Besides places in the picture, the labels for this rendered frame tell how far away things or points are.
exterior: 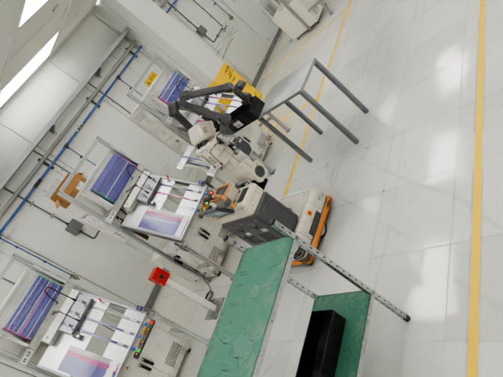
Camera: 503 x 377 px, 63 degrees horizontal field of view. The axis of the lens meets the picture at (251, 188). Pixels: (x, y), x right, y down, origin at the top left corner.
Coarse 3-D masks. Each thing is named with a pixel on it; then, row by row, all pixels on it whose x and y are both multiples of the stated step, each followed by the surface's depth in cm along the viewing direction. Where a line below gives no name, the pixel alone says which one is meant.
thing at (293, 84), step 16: (304, 64) 398; (320, 64) 390; (288, 80) 408; (304, 80) 372; (336, 80) 398; (272, 96) 417; (288, 96) 380; (304, 96) 371; (352, 96) 406; (320, 112) 380; (272, 128) 427; (288, 144) 439
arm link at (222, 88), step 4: (224, 84) 330; (232, 84) 331; (204, 88) 328; (208, 88) 328; (212, 88) 328; (216, 88) 329; (220, 88) 329; (224, 88) 329; (228, 88) 330; (180, 92) 321; (184, 92) 321; (188, 92) 322; (192, 92) 325; (196, 92) 326; (200, 92) 326; (204, 92) 327; (208, 92) 327; (212, 92) 328; (216, 92) 330; (220, 92) 331; (224, 92) 333; (228, 92) 336; (188, 96) 327; (192, 96) 326; (196, 96) 327
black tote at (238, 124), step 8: (256, 96) 343; (256, 104) 342; (264, 104) 347; (232, 112) 373; (240, 112) 369; (248, 112) 338; (256, 112) 340; (232, 120) 355; (240, 120) 351; (248, 120) 347; (216, 128) 383; (232, 128) 364; (240, 128) 360
